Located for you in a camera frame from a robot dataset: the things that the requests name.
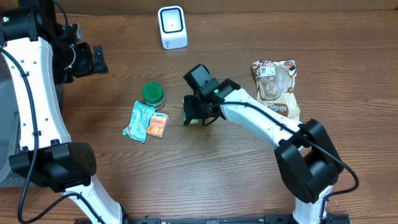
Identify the orange tissue pack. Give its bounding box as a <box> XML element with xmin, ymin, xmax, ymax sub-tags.
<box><xmin>147</xmin><ymin>113</ymin><xmax>169</xmax><ymax>138</ymax></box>

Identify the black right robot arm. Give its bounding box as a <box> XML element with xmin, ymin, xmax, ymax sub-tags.
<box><xmin>183</xmin><ymin>77</ymin><xmax>349</xmax><ymax>223</ymax></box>

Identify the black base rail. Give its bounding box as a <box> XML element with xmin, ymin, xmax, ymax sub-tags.
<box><xmin>74</xmin><ymin>213</ymin><xmax>351</xmax><ymax>224</ymax></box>

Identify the teal tissue pack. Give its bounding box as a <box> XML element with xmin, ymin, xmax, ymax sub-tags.
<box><xmin>123</xmin><ymin>101</ymin><xmax>155</xmax><ymax>143</ymax></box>

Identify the white barcode scanner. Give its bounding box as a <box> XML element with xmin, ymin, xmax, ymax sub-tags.
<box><xmin>157</xmin><ymin>5</ymin><xmax>188</xmax><ymax>50</ymax></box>

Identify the small teal carton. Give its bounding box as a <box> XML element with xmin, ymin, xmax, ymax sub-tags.
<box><xmin>187</xmin><ymin>119</ymin><xmax>200</xmax><ymax>124</ymax></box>

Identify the green capped bottle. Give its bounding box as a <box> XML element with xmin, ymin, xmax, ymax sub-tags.
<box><xmin>142</xmin><ymin>82</ymin><xmax>166</xmax><ymax>111</ymax></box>

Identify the grey plastic mesh basket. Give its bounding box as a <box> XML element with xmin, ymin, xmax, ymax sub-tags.
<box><xmin>0</xmin><ymin>55</ymin><xmax>63</xmax><ymax>188</ymax></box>

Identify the brown white snack pouch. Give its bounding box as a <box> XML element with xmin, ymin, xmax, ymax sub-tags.
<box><xmin>251</xmin><ymin>60</ymin><xmax>300</xmax><ymax>121</ymax></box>

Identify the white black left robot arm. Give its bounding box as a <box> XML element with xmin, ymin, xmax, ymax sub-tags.
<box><xmin>1</xmin><ymin>0</ymin><xmax>128</xmax><ymax>223</ymax></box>

